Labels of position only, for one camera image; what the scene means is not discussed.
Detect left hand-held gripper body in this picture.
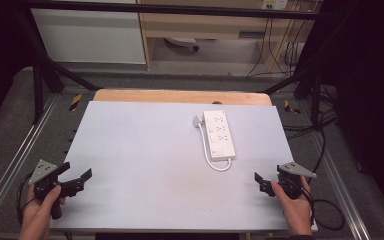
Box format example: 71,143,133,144
28,159,71,221

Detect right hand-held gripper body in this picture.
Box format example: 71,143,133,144
274,161,317,200

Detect person's right hand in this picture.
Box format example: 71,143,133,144
270,180,315,237

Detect person's left hand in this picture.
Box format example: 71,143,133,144
18,184,67,234

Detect white power strip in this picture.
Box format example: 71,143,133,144
202,109,237,163

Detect pale table board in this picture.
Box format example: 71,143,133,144
49,100,318,233

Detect white plug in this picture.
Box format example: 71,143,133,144
192,114,205,129

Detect black curtain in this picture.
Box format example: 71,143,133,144
0,0,36,129
313,0,384,221

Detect wooden table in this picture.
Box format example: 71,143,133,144
92,88,274,107

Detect white cabinet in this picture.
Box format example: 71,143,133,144
31,0,147,65

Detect grey device under desk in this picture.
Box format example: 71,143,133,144
164,36,201,53

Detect wooden desk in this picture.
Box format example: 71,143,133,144
136,0,318,73

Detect aluminium rail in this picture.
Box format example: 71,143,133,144
311,131,372,240
0,94,60,228

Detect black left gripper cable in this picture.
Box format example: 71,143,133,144
15,172,36,225

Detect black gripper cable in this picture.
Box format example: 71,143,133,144
15,172,36,225
299,186,346,232

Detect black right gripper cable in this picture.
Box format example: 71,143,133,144
299,186,346,232

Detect white power strip cable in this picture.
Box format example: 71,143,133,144
198,124,233,173

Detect black floor cables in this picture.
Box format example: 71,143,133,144
282,84,339,174

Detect hanging black cables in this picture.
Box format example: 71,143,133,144
245,16,306,79

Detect white wall socket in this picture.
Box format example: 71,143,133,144
261,0,290,11

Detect black metal frame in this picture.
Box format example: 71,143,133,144
13,0,334,126

